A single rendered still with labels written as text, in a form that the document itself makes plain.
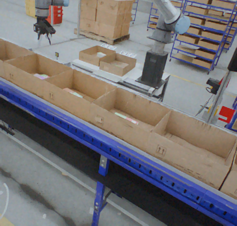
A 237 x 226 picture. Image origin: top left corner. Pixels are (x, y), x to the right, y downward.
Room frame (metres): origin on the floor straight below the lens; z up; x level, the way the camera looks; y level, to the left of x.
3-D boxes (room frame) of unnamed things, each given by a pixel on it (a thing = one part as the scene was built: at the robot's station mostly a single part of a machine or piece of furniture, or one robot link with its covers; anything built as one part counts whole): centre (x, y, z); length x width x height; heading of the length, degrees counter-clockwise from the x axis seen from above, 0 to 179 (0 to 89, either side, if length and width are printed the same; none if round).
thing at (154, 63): (2.26, -0.30, 0.91); 0.26 x 0.26 x 0.33; 65
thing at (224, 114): (1.63, -0.84, 0.85); 0.16 x 0.01 x 0.13; 63
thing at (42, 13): (1.59, 0.60, 1.40); 0.10 x 0.09 x 0.05; 153
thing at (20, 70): (1.53, 0.61, 0.96); 0.39 x 0.29 x 0.17; 63
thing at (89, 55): (2.64, 0.34, 0.80); 0.38 x 0.28 x 0.10; 156
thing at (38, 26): (1.60, 0.61, 1.32); 0.09 x 0.08 x 0.12; 63
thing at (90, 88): (1.35, 0.26, 0.96); 0.39 x 0.29 x 0.17; 63
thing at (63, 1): (1.66, 0.51, 1.49); 0.12 x 0.12 x 0.09; 28
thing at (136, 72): (2.50, 0.02, 0.74); 1.00 x 0.58 x 0.03; 65
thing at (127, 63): (2.47, 0.07, 0.80); 0.38 x 0.28 x 0.10; 159
